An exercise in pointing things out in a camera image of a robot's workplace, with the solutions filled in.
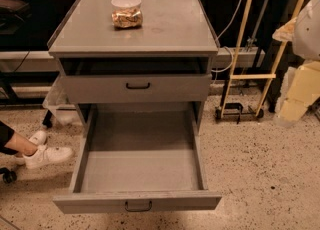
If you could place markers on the grey drawer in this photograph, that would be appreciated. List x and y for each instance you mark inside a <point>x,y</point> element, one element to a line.
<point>139,158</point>
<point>136,88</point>

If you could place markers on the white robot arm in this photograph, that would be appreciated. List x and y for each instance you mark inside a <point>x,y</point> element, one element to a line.
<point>303,32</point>

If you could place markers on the grey drawer cabinet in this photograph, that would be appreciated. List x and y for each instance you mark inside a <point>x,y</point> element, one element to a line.
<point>175,38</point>

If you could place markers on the clear plastic bin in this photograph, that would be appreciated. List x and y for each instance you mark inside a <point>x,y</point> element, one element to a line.
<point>57,102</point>

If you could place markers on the white sneaker rear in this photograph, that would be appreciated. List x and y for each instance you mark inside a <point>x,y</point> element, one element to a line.
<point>38,138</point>

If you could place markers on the white sneaker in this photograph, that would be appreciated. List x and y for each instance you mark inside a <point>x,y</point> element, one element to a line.
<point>38,138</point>
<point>48,155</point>

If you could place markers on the white sneaker front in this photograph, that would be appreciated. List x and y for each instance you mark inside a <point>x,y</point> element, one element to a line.
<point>48,155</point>

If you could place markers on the person's leg in black trousers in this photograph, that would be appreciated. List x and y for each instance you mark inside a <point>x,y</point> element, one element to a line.
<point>12,141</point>

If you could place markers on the black office chair caster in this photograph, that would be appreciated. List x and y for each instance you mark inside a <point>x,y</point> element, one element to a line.
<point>7,175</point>

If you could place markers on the wooden frame cart on wheels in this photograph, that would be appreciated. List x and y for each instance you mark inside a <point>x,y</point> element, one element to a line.
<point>220,111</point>

